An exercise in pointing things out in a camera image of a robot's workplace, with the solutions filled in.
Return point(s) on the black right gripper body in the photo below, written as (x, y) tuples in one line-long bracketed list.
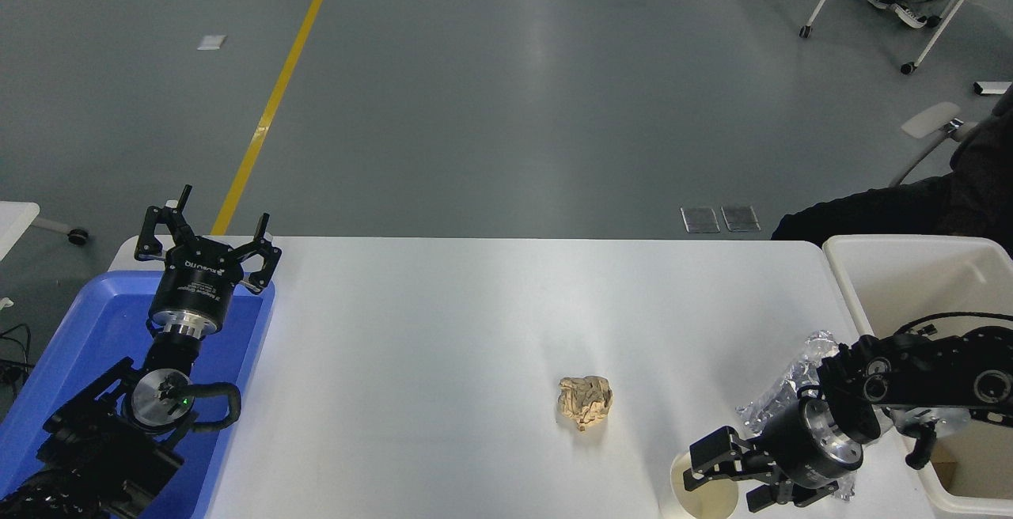
[(795, 448)]

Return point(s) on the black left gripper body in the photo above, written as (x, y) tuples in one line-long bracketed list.
[(194, 278)]

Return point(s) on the white paper cup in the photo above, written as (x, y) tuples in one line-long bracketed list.
[(716, 501)]

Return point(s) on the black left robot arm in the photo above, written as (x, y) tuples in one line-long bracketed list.
[(95, 440)]

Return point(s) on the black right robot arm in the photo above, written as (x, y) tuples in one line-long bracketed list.
[(934, 369)]

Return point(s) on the crumpled silver foil tray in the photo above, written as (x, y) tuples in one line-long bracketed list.
[(779, 400)]

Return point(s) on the blue plastic tray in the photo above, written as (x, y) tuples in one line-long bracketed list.
[(95, 329)]

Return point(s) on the crumpled tan paper ball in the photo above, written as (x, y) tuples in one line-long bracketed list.
[(584, 400)]

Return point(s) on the white rolling table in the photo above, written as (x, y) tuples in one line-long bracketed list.
[(12, 218)]

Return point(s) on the large pale plastic bin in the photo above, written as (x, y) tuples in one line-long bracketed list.
[(910, 282)]

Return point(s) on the metal floor plate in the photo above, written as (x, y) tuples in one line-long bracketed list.
[(700, 220), (740, 218)]

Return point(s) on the white rectangular bar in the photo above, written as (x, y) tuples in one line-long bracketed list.
[(991, 89)]

